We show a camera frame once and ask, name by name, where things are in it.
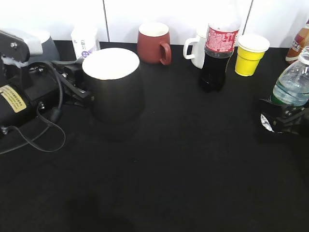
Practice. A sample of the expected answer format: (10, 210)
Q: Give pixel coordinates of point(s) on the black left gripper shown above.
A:
(37, 90)

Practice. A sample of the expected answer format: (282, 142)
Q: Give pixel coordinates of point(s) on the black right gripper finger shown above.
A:
(284, 111)
(298, 125)

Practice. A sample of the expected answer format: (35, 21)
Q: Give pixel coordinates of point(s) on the water bottle green label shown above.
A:
(292, 86)

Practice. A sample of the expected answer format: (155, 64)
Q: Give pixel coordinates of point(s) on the black ceramic mug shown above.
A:
(113, 76)

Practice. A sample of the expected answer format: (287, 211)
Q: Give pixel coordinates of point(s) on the yellow paper cup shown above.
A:
(251, 49)

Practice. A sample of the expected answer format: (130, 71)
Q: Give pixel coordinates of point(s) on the grey ceramic mug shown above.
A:
(50, 52)

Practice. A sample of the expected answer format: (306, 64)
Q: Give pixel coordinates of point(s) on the white blueberry milk carton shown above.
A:
(85, 41)

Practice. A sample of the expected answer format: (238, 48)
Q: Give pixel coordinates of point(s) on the brown coffee drink bottle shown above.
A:
(300, 41)

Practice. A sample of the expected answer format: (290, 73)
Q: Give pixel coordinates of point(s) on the red ceramic mug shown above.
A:
(153, 44)

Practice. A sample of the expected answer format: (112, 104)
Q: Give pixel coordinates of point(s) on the cola bottle red label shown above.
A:
(219, 47)

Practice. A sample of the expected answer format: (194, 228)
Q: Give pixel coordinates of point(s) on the white ceramic mug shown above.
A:
(197, 55)

